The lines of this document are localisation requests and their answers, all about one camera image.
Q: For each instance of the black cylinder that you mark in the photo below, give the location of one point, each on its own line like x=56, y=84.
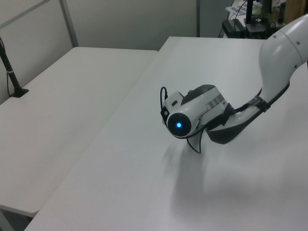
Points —
x=280, y=13

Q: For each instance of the brown wooden board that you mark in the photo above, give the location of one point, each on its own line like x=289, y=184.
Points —
x=294, y=9

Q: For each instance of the black equipment box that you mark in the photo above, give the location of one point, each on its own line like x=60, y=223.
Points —
x=232, y=25

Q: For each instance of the white side table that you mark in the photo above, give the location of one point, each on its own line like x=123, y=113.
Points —
x=60, y=108

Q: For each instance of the printed white papers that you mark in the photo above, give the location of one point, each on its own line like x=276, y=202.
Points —
x=234, y=9

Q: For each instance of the black monitor stand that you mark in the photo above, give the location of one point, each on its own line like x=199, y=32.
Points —
x=249, y=10

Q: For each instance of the black pole stand with base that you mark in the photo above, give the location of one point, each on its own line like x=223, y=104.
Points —
x=12, y=78

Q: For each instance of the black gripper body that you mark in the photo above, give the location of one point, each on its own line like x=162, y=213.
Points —
x=227, y=111

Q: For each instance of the grey partition post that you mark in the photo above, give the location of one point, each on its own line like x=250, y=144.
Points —
x=198, y=18
x=69, y=24

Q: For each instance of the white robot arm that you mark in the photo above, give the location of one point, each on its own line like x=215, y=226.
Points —
x=276, y=53

